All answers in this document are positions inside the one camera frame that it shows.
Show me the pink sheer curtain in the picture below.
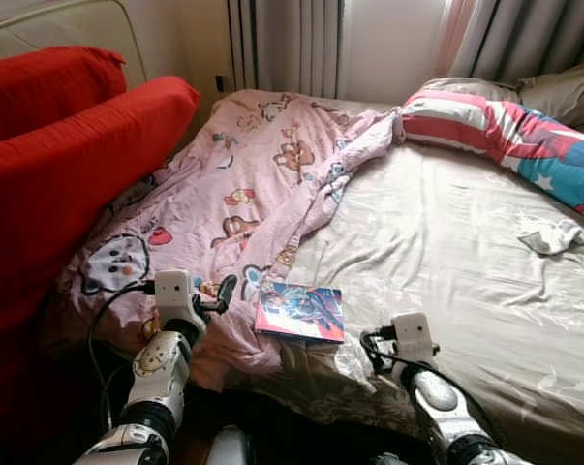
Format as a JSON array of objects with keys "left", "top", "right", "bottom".
[{"left": 437, "top": 0, "right": 481, "bottom": 78}]

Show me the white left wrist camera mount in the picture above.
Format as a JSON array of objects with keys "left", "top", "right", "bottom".
[{"left": 154, "top": 270, "right": 196, "bottom": 321}]

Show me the red folded mattress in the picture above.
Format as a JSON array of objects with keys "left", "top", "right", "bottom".
[{"left": 0, "top": 46, "right": 201, "bottom": 437}]

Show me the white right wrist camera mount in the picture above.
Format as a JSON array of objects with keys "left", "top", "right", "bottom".
[{"left": 391, "top": 312, "right": 436, "bottom": 364}]

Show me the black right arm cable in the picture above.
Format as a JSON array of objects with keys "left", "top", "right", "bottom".
[{"left": 359, "top": 327, "right": 506, "bottom": 447}]

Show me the khaki wrinkled pillow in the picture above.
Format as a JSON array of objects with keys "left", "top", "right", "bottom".
[{"left": 517, "top": 60, "right": 584, "bottom": 129}]

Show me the khaki flat pillow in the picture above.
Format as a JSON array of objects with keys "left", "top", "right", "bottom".
[{"left": 422, "top": 77, "right": 525, "bottom": 104}]

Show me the bed with beige floral sheet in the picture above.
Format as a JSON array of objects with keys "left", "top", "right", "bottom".
[{"left": 40, "top": 92, "right": 584, "bottom": 465}]

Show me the plain grey pleated curtain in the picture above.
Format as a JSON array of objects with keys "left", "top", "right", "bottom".
[{"left": 229, "top": 0, "right": 346, "bottom": 98}]

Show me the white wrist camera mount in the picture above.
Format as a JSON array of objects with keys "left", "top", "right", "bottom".
[
  {"left": 154, "top": 270, "right": 196, "bottom": 321},
  {"left": 391, "top": 312, "right": 436, "bottom": 364}
]

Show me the pink cartoon print blanket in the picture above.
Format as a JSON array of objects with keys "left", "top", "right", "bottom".
[{"left": 54, "top": 89, "right": 406, "bottom": 388}]

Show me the white crumpled cloth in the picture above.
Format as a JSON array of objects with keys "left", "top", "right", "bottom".
[{"left": 517, "top": 217, "right": 584, "bottom": 257}]

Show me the grey left robot leg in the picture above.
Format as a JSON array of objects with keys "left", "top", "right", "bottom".
[{"left": 206, "top": 426, "right": 256, "bottom": 465}]

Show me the grey star dotted curtain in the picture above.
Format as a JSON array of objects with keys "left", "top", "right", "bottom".
[{"left": 451, "top": 0, "right": 584, "bottom": 83}]

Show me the red white blue bolster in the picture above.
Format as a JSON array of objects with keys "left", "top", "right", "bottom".
[{"left": 401, "top": 89, "right": 584, "bottom": 216}]

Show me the colourful comic book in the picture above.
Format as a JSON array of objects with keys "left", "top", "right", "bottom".
[{"left": 255, "top": 281, "right": 346, "bottom": 344}]

